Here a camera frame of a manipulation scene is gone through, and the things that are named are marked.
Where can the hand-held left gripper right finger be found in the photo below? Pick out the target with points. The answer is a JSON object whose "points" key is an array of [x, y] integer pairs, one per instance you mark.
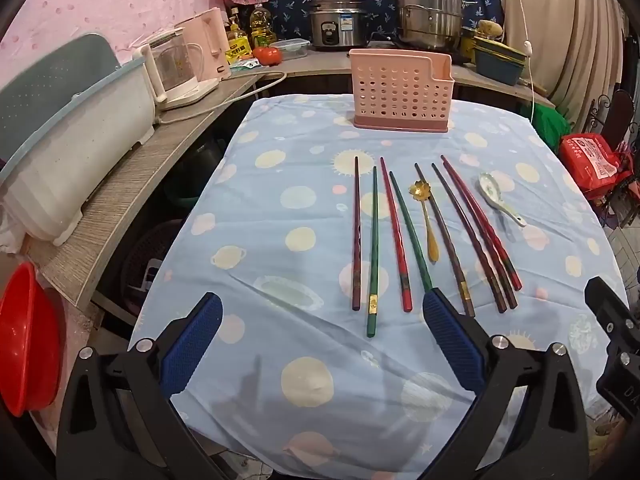
{"points": [[450, 340]]}

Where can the yellow tin can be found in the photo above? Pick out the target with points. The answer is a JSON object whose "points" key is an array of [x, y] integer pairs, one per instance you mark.
{"points": [[467, 42]]}

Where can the red tomato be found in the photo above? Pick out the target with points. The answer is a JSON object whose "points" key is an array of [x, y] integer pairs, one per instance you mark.
{"points": [[266, 55]]}

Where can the tan sponge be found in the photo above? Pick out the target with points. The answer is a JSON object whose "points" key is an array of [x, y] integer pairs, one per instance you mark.
{"points": [[490, 27]]}

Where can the white glass electric kettle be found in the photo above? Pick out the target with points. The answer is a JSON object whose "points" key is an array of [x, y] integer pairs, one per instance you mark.
{"points": [[172, 65]]}

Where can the green chopstick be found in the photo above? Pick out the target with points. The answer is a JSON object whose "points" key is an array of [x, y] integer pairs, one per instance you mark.
{"points": [[407, 225], [373, 240]]}

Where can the blue printed tablecloth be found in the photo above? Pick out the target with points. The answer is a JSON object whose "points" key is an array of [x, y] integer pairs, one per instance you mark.
{"points": [[300, 240]]}

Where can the pink plastic utensil basket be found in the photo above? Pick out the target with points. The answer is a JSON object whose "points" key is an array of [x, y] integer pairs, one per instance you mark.
{"points": [[395, 95]]}

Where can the green plastic bag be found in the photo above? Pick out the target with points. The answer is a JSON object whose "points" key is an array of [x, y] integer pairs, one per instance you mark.
{"points": [[547, 127]]}

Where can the pink thermos jug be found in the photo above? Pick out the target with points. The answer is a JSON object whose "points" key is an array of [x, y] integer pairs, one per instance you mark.
{"points": [[205, 40]]}

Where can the dark maroon chopstick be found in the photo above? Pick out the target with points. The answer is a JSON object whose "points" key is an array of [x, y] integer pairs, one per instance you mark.
{"points": [[356, 235]]}

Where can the steel steamer pot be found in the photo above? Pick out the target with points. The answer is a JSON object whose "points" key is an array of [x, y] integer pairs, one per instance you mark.
{"points": [[430, 15]]}

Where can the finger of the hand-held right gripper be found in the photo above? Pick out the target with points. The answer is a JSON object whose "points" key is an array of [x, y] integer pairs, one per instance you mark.
{"points": [[607, 310]]}

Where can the black induction cooker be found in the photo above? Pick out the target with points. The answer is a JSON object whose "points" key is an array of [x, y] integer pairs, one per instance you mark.
{"points": [[382, 40]]}

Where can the red plastic bag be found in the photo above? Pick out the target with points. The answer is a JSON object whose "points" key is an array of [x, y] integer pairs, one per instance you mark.
{"points": [[590, 162]]}

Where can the red plastic basin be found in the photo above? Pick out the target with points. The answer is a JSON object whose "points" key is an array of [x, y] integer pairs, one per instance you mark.
{"points": [[30, 340]]}

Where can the dark brown chopstick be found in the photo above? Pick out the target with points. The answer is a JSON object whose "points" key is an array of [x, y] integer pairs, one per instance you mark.
{"points": [[450, 255], [467, 237]]}

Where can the gold flower spoon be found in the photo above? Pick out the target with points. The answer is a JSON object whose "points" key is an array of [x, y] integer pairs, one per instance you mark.
{"points": [[430, 240]]}

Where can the white dish drainer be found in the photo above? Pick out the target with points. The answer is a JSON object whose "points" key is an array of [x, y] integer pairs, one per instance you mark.
{"points": [[75, 160]]}

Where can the small snack packet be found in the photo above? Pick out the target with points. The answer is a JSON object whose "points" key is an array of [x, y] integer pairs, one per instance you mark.
{"points": [[246, 63]]}

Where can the yellow label bottle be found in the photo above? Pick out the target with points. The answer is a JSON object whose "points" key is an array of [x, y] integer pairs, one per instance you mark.
{"points": [[239, 42]]}

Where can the cooking oil bottle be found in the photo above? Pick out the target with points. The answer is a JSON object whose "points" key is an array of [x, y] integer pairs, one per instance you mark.
{"points": [[260, 25]]}

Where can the clear food container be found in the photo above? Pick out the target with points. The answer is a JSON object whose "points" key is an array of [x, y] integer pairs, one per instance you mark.
{"points": [[292, 47]]}

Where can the blue basin with yellow strainer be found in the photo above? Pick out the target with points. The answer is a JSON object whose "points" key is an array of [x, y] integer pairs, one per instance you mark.
{"points": [[500, 71], [497, 46]]}

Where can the beige curtain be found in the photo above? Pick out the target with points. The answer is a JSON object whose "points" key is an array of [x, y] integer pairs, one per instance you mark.
{"points": [[565, 25]]}

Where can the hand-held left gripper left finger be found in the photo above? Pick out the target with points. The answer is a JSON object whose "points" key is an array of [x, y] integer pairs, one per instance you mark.
{"points": [[192, 345]]}

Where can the white ceramic spoon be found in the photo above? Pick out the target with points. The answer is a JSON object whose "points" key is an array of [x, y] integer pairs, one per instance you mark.
{"points": [[487, 185]]}

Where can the steel rice cooker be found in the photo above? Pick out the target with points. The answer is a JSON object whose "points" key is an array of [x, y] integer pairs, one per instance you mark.
{"points": [[340, 25]]}

